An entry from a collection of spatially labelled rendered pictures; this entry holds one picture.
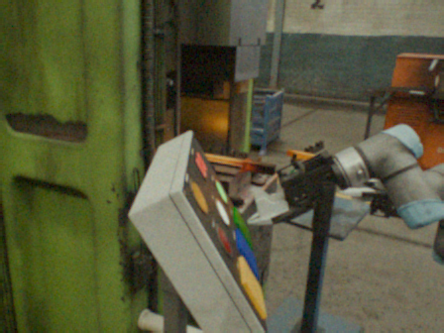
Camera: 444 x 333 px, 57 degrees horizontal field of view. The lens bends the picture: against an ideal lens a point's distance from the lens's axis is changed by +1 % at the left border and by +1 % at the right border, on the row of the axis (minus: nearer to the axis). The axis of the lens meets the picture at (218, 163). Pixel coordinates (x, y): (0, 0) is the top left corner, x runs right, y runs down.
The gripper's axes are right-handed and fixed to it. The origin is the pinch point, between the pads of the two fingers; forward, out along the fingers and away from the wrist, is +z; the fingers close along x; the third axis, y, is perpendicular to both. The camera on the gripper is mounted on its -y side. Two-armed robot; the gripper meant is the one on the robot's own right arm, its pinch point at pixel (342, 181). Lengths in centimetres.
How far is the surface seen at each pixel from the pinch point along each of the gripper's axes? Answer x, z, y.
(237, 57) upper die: -11.7, 30.7, -33.5
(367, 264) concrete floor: 136, -11, 100
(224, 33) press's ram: -17, 32, -40
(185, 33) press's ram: -17, 43, -39
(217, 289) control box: -71, 9, -5
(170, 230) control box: -74, 15, -14
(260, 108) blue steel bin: 343, 134, 44
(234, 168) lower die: -3.4, 32.7, 1.0
